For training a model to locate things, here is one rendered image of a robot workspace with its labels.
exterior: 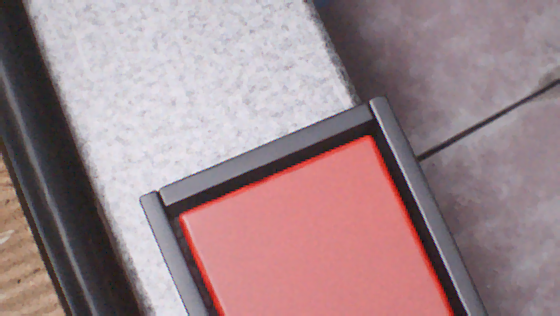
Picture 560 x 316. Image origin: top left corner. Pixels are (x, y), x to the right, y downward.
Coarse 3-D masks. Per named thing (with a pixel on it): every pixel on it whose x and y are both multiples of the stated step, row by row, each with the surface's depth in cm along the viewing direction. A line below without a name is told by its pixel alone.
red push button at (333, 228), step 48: (240, 192) 32; (288, 192) 32; (336, 192) 32; (384, 192) 32; (192, 240) 32; (240, 240) 32; (288, 240) 32; (336, 240) 32; (384, 240) 32; (240, 288) 31; (288, 288) 31; (336, 288) 31; (384, 288) 31; (432, 288) 31
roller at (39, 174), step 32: (0, 32) 35; (0, 64) 35; (0, 96) 34; (32, 96) 36; (0, 128) 34; (32, 128) 34; (32, 160) 34; (32, 192) 33; (64, 192) 34; (64, 224) 34; (64, 256) 33; (64, 288) 32; (96, 288) 33
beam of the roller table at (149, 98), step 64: (64, 0) 35; (128, 0) 35; (192, 0) 35; (256, 0) 35; (64, 64) 34; (128, 64) 34; (192, 64) 34; (256, 64) 35; (320, 64) 35; (128, 128) 34; (192, 128) 34; (256, 128) 34; (128, 192) 33; (128, 256) 33; (192, 256) 33
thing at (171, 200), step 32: (384, 96) 33; (320, 128) 32; (352, 128) 32; (384, 128) 32; (224, 160) 32; (256, 160) 32; (288, 160) 33; (384, 160) 34; (416, 160) 32; (160, 192) 32; (192, 192) 32; (224, 192) 33; (416, 192) 32; (160, 224) 32; (416, 224) 33; (448, 256) 31; (192, 288) 31; (448, 288) 32
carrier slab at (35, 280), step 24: (0, 144) 32; (0, 168) 31; (0, 192) 31; (0, 216) 31; (24, 216) 31; (0, 240) 31; (24, 240) 31; (0, 264) 31; (24, 264) 31; (48, 264) 31; (0, 288) 31; (24, 288) 31; (48, 288) 31; (0, 312) 30; (24, 312) 30; (48, 312) 30
